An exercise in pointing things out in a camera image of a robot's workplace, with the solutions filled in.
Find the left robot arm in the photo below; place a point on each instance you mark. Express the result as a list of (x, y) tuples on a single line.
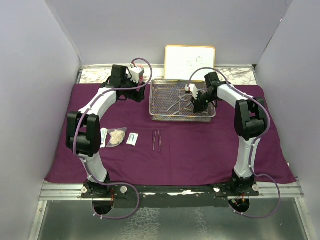
[(83, 129)]

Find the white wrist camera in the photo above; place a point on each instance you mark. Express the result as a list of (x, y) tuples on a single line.
[(134, 73), (191, 88)]

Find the steel scissors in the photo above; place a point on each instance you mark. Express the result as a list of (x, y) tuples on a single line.
[(185, 111)]

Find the aluminium frame rail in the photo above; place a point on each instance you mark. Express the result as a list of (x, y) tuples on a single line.
[(72, 192)]

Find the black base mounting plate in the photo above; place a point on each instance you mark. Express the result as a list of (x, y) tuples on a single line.
[(121, 196)]

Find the metal mesh tray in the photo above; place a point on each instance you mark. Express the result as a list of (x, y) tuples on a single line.
[(164, 92)]

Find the pink lid spice bottle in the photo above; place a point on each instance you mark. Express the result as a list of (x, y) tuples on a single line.
[(141, 75)]

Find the yellow framed whiteboard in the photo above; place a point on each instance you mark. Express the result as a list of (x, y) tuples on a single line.
[(181, 61)]

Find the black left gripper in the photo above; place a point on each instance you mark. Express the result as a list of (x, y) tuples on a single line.
[(136, 95)]

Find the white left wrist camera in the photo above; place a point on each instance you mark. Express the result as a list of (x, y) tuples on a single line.
[(134, 73)]

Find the steel tweezers front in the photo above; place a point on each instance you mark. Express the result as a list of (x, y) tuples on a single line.
[(154, 135)]

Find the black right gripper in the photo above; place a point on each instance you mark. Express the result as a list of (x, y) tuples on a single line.
[(198, 106)]

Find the steel forceps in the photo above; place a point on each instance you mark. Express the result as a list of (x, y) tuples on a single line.
[(181, 98)]

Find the steel tweezers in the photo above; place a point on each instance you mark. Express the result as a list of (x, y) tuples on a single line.
[(159, 140), (154, 135)]

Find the purple cloth wrap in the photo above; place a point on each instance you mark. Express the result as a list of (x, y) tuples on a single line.
[(192, 153)]

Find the white blue label packet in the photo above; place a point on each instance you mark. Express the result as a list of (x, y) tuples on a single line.
[(132, 139)]

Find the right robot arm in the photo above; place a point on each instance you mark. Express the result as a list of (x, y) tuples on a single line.
[(251, 121)]

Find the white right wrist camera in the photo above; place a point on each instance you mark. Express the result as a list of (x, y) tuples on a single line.
[(191, 88)]

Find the white gauze bag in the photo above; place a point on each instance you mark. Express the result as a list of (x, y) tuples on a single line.
[(117, 136)]

